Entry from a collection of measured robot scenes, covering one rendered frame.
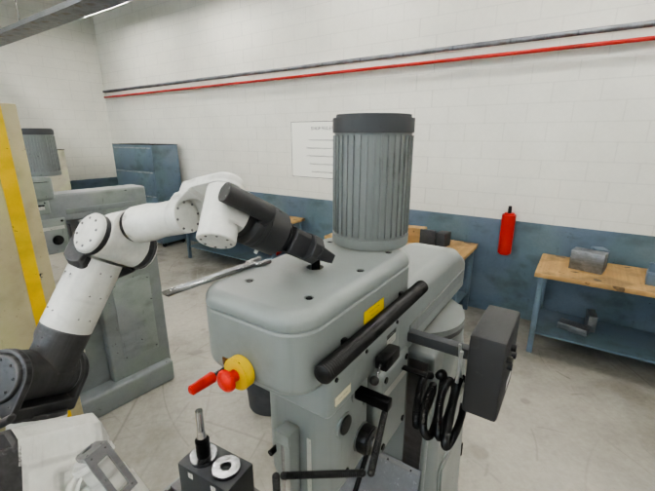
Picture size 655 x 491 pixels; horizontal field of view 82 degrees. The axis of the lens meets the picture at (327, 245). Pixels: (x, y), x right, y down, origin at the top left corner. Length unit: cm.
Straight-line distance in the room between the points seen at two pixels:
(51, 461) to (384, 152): 85
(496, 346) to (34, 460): 88
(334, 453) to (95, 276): 62
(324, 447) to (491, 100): 444
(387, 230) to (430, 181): 422
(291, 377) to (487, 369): 49
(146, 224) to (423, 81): 468
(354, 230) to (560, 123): 406
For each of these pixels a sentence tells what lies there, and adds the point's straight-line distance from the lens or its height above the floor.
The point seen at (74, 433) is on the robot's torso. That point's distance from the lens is 88.
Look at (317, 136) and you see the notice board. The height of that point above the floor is 215.
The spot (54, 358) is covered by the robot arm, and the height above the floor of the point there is 177.
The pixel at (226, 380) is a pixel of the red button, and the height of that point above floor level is 177.
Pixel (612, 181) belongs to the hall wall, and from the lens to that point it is 485.
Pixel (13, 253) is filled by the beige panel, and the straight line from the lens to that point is 231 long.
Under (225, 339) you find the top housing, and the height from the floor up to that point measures 181.
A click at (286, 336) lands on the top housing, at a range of 62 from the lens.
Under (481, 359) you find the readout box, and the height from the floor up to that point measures 167.
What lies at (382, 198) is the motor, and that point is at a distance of 90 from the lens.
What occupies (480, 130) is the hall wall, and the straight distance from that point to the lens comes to 494.
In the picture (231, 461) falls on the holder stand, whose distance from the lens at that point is 145.
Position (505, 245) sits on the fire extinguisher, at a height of 93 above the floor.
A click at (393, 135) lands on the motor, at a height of 216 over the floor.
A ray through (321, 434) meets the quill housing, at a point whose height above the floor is 155.
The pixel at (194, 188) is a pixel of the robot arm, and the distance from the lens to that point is 71.
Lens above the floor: 216
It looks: 16 degrees down
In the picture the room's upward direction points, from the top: straight up
